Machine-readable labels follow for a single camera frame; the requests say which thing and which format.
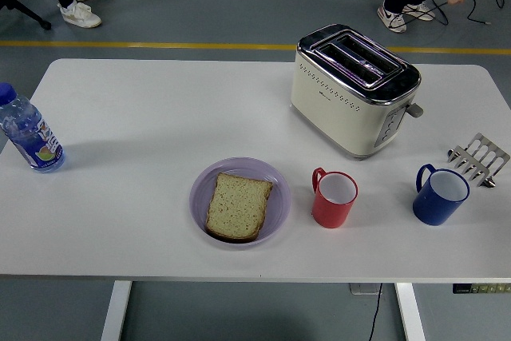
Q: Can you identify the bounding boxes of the blue cup white inside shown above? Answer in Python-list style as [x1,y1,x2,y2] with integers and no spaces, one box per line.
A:
[412,163,471,227]

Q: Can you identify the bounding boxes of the slice of bread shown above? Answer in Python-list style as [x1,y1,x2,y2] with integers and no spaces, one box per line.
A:
[204,172,275,244]

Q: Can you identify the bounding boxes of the red cup white inside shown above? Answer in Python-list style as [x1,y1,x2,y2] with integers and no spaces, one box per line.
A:
[311,167,359,230]

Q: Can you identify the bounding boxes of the purple plate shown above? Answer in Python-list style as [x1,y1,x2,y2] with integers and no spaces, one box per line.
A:
[188,157,292,252]

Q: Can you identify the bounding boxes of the cream and chrome toaster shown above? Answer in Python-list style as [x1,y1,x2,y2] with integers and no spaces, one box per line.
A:
[290,23,425,161]

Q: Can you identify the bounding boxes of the grey box under table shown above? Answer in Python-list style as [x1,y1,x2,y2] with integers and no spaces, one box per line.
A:
[349,283,382,296]

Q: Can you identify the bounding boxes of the white table leg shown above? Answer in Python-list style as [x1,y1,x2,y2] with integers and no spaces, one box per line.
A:
[100,280,133,341]
[394,282,426,341]

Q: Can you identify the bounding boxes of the metal toast rack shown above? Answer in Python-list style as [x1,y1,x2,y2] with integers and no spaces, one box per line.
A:
[446,132,511,189]

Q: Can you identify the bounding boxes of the clear bottle blue cap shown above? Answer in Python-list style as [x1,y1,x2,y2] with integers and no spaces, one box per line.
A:
[0,81,66,174]

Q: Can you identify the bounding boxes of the table control panel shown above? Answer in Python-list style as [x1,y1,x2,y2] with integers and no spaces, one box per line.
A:
[452,283,511,295]

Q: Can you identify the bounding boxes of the thin black hanging cable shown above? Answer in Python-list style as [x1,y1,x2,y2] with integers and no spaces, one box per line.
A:
[366,283,383,341]

